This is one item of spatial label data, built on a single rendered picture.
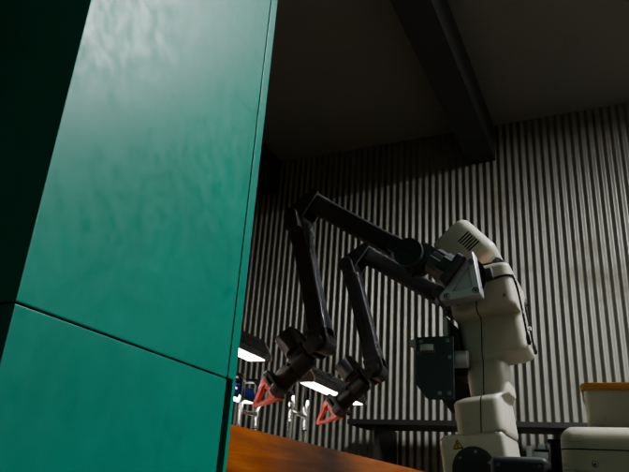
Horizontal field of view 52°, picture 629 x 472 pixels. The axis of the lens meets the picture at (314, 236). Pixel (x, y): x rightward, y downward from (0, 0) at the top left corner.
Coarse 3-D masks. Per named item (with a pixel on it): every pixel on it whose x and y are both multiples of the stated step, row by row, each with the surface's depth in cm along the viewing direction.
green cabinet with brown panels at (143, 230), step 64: (0, 0) 108; (64, 0) 100; (128, 0) 106; (192, 0) 124; (256, 0) 151; (0, 64) 101; (64, 64) 94; (128, 64) 104; (192, 64) 122; (256, 64) 148; (0, 128) 94; (64, 128) 90; (128, 128) 103; (192, 128) 120; (256, 128) 144; (0, 192) 89; (64, 192) 89; (128, 192) 101; (192, 192) 118; (0, 256) 84; (64, 256) 88; (128, 256) 100; (192, 256) 116; (64, 320) 88; (128, 320) 99; (192, 320) 114
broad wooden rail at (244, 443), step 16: (240, 432) 133; (256, 432) 140; (240, 448) 133; (256, 448) 139; (272, 448) 146; (288, 448) 153; (304, 448) 161; (320, 448) 170; (240, 464) 132; (256, 464) 139; (272, 464) 145; (288, 464) 152; (304, 464) 160; (320, 464) 169; (336, 464) 179; (352, 464) 191; (368, 464) 203; (384, 464) 218
